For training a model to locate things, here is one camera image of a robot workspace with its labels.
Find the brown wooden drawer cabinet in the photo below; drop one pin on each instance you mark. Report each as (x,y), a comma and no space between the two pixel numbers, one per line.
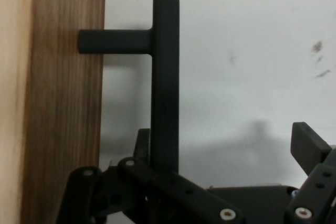
(10,77)

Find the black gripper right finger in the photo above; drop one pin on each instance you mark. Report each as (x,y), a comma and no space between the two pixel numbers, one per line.
(307,145)

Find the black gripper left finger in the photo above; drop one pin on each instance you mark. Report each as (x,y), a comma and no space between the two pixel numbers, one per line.
(162,182)

